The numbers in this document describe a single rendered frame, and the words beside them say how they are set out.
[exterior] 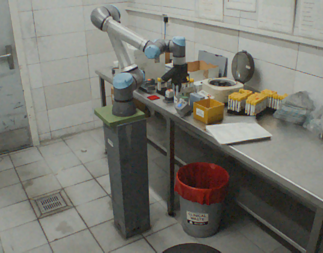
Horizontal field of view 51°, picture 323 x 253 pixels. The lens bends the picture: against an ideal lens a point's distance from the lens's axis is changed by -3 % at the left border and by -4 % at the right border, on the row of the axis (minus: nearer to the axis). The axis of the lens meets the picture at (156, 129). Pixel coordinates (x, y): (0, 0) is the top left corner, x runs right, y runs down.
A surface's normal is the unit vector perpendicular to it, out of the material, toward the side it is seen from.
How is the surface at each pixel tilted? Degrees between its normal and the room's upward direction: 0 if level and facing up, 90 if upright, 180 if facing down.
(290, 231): 0
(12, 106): 90
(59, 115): 90
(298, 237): 0
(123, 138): 90
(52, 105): 90
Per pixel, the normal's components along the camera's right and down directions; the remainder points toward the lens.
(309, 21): -0.85, 0.30
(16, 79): 0.52, 0.36
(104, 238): -0.02, -0.90
